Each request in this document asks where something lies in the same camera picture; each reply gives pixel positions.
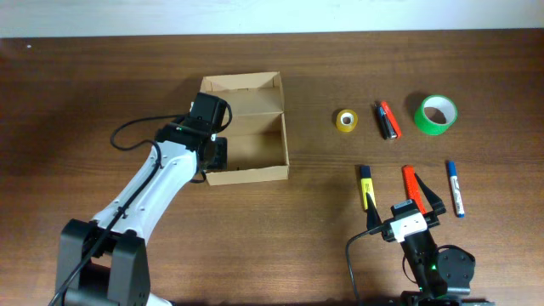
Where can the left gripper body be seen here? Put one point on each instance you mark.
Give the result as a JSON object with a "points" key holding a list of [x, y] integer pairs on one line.
{"points": [[221, 154]]}

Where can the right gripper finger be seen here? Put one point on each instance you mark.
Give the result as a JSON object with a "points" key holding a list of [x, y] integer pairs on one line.
{"points": [[435, 202], [373, 220]]}

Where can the orange utility knife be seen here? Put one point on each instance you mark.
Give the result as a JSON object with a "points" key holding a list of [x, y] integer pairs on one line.
{"points": [[412, 187]]}

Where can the yellow highlighter with dark cap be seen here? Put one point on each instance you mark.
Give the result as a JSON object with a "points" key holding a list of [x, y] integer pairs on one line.
{"points": [[367, 189]]}

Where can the brown cardboard box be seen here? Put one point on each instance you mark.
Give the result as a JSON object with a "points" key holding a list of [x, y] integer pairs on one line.
{"points": [[256, 136]]}

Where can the green tape roll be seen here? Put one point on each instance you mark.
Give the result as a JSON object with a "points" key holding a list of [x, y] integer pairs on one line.
{"points": [[441, 105]]}

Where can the yellow clear tape roll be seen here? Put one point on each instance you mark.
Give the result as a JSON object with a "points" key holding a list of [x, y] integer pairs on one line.
{"points": [[346, 120]]}

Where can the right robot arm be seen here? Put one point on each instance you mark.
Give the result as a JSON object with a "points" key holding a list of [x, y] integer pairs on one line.
{"points": [[442, 273]]}

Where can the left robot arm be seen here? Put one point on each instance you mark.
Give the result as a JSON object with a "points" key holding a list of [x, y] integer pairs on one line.
{"points": [[103, 261]]}

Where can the blue whiteboard marker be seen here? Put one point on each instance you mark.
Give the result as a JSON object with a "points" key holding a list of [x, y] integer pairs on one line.
{"points": [[455, 189]]}

